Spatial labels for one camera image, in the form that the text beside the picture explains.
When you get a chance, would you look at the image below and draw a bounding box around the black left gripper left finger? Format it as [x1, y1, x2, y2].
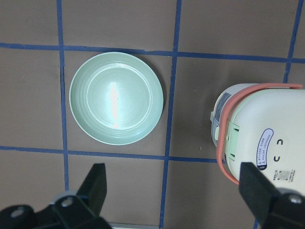
[0, 163, 111, 229]

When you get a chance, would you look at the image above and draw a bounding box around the cream rice cooker orange handle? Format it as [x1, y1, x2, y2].
[210, 83, 305, 194]

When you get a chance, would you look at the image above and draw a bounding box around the green plate near left arm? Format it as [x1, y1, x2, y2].
[69, 52, 164, 146]

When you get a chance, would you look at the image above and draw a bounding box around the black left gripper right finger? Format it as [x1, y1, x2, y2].
[239, 162, 305, 229]

